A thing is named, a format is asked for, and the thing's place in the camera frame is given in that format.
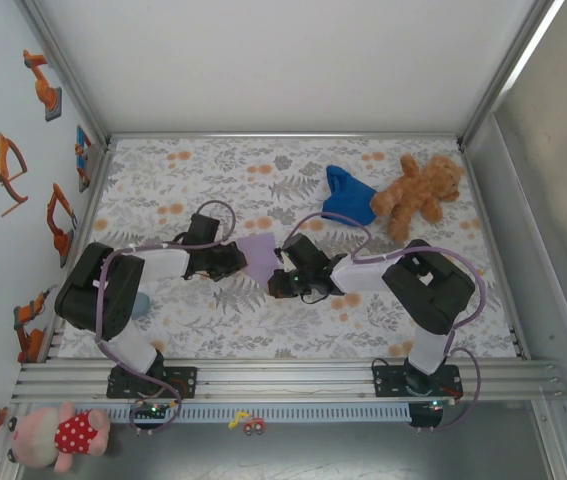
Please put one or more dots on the purple paper sheet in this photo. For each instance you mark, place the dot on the purple paper sheet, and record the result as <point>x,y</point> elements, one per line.
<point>258,250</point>

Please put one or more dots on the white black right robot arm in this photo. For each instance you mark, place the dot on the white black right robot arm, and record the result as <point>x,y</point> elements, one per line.
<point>363,275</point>

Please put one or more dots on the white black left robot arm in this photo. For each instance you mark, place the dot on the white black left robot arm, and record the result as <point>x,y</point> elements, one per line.
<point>163,265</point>

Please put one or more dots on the blue cloth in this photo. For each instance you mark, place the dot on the blue cloth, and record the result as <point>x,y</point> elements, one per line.
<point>348,197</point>

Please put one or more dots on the floral patterned table mat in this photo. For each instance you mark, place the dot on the floral patterned table mat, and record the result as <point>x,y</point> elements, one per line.
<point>283,325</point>

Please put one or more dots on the grey-blue round pad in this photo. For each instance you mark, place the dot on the grey-blue round pad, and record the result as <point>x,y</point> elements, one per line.
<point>142,306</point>

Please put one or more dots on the brown teddy bear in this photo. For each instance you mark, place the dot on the brown teddy bear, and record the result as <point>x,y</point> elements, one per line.
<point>413,197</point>

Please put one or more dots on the small red toy car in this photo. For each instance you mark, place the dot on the small red toy car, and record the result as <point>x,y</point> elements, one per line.
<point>254,428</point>

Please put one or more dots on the yellow music note toy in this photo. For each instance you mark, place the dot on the yellow music note toy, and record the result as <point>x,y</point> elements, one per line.
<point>237,422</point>

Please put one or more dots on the pink plush pig toy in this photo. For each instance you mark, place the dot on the pink plush pig toy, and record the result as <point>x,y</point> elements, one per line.
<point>38,440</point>

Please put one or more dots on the aluminium frame crossbar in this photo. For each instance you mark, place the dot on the aluminium frame crossbar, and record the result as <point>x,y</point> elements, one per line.
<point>283,135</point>

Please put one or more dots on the aluminium mounting rail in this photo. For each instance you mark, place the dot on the aluminium mounting rail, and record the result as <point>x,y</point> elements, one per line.
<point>283,385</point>

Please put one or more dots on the blue orange machine wall sticker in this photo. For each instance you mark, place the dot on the blue orange machine wall sticker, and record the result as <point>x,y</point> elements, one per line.
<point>83,155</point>

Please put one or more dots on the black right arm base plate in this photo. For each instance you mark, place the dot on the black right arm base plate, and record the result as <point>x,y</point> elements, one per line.
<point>388,380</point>

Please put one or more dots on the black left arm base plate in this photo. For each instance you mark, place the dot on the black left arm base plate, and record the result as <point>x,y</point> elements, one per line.
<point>185,380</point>

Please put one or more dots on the aluminium frame post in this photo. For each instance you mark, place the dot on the aluminium frame post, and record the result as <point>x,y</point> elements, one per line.
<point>67,70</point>
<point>508,70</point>

